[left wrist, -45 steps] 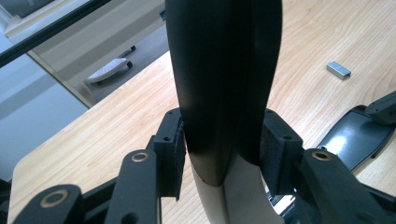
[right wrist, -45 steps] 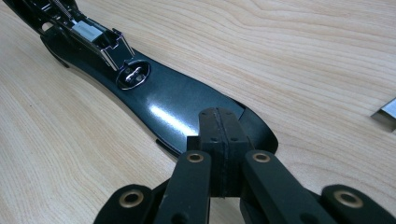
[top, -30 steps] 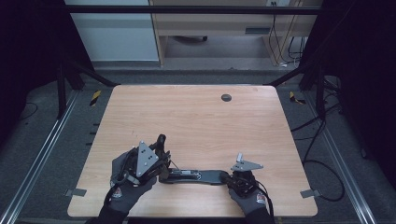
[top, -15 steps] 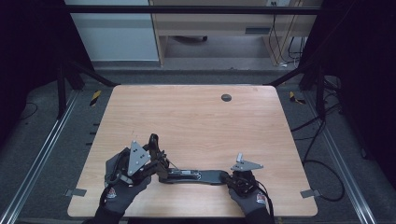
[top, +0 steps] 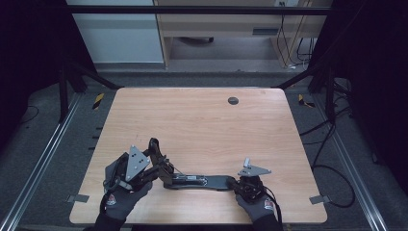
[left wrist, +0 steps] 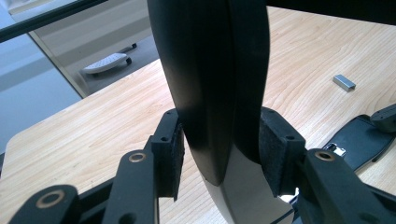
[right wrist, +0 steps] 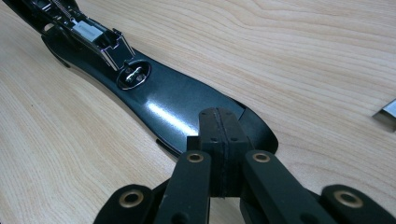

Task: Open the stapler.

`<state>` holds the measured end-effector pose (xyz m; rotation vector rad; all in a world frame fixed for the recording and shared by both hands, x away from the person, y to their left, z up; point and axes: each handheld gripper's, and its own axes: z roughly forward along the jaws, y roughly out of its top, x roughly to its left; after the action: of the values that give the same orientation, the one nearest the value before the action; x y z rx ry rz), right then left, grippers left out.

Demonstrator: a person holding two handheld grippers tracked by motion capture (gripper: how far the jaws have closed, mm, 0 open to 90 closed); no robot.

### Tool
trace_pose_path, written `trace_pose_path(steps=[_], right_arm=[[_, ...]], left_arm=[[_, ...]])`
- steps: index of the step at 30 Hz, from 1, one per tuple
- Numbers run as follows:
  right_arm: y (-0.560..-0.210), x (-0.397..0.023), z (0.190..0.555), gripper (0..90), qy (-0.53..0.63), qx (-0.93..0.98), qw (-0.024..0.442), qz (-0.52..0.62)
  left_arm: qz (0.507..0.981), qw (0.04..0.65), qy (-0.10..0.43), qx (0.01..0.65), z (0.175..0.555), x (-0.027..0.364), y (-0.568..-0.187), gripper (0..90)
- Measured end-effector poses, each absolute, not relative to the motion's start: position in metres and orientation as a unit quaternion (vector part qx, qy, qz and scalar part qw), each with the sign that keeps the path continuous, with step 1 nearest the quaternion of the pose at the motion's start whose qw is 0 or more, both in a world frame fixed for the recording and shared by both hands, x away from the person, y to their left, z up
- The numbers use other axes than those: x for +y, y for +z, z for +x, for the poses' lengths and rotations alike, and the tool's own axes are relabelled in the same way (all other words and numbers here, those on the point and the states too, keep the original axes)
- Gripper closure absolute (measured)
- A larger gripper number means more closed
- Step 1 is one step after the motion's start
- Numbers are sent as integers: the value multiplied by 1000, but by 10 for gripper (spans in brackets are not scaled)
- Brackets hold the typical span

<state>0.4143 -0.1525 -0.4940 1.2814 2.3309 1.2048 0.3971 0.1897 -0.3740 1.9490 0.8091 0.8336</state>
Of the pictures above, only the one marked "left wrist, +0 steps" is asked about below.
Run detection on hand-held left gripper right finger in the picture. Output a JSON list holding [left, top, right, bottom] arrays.
[[259, 106, 396, 224]]

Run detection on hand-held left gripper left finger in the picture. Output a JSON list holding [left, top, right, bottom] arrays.
[[102, 108, 186, 224]]

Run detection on silver staple strip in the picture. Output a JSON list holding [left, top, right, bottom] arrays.
[[332, 74, 357, 92]]

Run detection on black stapler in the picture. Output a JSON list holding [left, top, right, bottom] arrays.
[[147, 0, 396, 224]]

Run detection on black diagonal frame brace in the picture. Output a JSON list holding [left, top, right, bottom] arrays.
[[265, 0, 396, 26]]

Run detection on black horizontal frame bar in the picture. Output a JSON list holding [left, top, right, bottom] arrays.
[[0, 0, 108, 44]]

